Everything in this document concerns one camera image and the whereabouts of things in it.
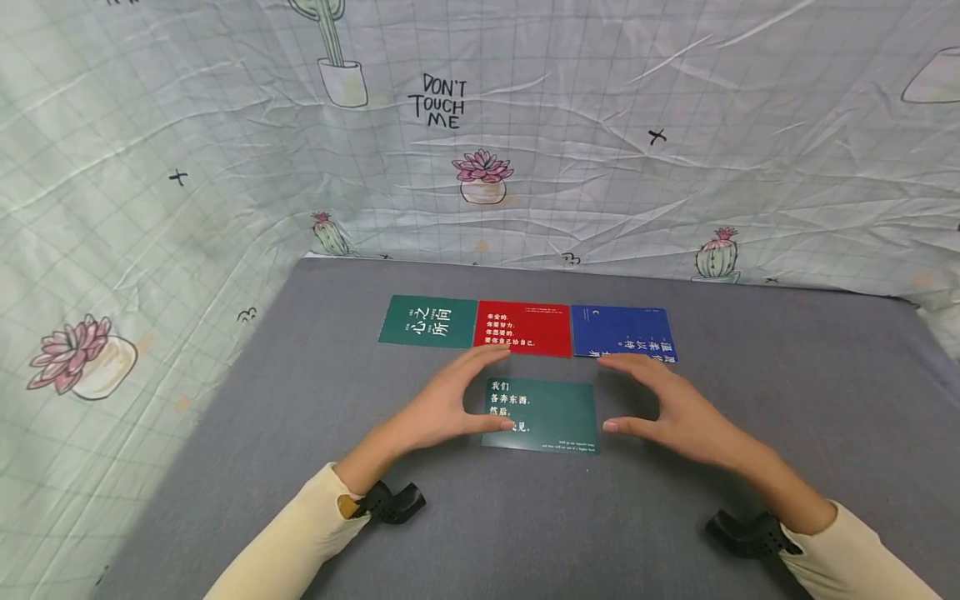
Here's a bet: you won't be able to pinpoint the blue card with white text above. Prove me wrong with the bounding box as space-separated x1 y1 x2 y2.
571 305 679 363

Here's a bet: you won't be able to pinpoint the person's right hand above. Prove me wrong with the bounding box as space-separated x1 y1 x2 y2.
598 352 760 473

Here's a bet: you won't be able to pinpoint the black wrist band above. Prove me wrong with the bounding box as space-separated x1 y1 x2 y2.
338 481 428 526
705 509 804 559

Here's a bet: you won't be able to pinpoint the green card, large white characters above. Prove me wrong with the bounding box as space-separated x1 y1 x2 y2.
377 294 479 349

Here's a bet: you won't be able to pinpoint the green card, white text lines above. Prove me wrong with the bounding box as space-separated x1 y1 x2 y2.
481 377 601 456

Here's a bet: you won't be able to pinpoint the person's left forearm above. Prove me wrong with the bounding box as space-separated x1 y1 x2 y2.
203 423 406 600

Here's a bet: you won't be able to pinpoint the red card with white text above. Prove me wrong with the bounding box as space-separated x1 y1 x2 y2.
472 301 573 359

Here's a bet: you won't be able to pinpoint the person's right forearm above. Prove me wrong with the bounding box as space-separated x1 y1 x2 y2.
726 435 943 600

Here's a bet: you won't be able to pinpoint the person's left hand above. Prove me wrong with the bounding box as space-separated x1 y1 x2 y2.
373 344 516 458

